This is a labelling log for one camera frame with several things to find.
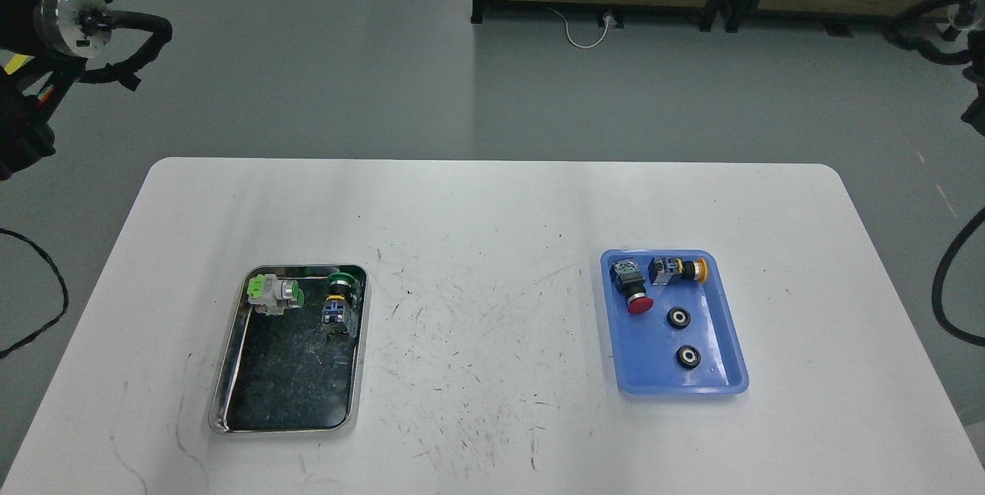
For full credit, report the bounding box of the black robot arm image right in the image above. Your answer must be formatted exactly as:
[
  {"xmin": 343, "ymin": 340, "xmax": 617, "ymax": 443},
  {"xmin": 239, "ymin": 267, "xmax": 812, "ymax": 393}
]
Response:
[{"xmin": 882, "ymin": 0, "xmax": 984, "ymax": 135}]

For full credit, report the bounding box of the white cable on floor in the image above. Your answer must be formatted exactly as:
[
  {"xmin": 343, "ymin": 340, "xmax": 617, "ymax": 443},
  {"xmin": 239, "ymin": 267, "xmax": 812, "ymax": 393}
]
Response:
[{"xmin": 547, "ymin": 7, "xmax": 621, "ymax": 49}]

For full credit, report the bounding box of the dark green push button switch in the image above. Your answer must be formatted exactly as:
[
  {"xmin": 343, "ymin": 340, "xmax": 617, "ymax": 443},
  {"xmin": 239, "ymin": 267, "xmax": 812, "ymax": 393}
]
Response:
[{"xmin": 322, "ymin": 272, "xmax": 359, "ymax": 338}]

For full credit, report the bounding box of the black cable floor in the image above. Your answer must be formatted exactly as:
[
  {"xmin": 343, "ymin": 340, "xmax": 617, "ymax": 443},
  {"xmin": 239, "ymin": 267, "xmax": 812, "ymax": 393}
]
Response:
[
  {"xmin": 931, "ymin": 207, "xmax": 984, "ymax": 348},
  {"xmin": 1, "ymin": 228, "xmax": 70, "ymax": 360}
]

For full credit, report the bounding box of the red mushroom push button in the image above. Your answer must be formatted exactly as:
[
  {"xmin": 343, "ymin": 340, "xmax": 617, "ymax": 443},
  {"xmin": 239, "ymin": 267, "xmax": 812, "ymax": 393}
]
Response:
[{"xmin": 609, "ymin": 259, "xmax": 654, "ymax": 316}]

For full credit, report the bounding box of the black robot arm image left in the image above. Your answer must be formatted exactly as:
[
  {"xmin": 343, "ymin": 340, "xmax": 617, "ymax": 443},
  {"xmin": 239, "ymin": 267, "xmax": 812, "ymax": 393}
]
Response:
[{"xmin": 1, "ymin": 0, "xmax": 173, "ymax": 180}]

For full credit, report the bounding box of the black cable floor left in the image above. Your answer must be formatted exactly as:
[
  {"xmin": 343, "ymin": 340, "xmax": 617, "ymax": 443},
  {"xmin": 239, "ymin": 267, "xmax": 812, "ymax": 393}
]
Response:
[{"xmin": 1, "ymin": 228, "xmax": 70, "ymax": 360}]

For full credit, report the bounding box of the black cable floor right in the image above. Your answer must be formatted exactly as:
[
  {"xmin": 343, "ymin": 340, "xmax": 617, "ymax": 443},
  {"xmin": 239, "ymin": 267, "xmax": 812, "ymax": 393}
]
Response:
[{"xmin": 931, "ymin": 207, "xmax": 984, "ymax": 348}]

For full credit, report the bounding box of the yellow push button switch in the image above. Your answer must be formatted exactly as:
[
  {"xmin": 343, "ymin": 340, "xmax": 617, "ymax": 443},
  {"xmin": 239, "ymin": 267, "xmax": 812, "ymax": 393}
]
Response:
[{"xmin": 648, "ymin": 256, "xmax": 710, "ymax": 286}]

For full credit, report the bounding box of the silver metal tray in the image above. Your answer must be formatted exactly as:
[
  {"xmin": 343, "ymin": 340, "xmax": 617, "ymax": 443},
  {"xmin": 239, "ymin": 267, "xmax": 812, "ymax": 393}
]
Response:
[{"xmin": 208, "ymin": 263, "xmax": 370, "ymax": 435}]

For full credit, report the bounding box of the blue plastic tray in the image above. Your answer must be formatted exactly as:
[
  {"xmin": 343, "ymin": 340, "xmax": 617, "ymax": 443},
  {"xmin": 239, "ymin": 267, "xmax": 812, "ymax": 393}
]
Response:
[{"xmin": 600, "ymin": 249, "xmax": 750, "ymax": 396}]

